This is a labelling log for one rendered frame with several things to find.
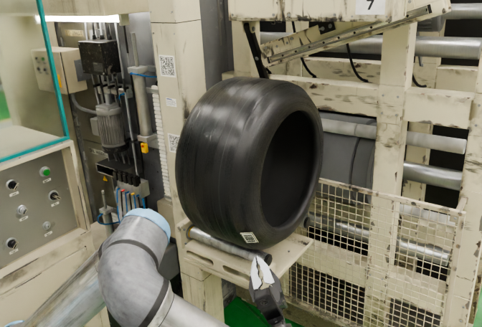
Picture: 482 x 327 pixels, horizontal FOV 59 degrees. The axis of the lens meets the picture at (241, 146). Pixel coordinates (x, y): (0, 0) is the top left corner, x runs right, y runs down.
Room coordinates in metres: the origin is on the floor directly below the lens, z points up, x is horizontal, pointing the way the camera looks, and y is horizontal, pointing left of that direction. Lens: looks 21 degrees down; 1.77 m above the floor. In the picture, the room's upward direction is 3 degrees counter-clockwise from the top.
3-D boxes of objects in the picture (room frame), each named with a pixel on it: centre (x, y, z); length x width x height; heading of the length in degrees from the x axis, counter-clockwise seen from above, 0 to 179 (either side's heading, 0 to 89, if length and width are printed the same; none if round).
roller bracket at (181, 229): (1.51, 0.13, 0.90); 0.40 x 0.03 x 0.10; 143
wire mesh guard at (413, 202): (1.54, -0.40, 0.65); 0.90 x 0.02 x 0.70; 53
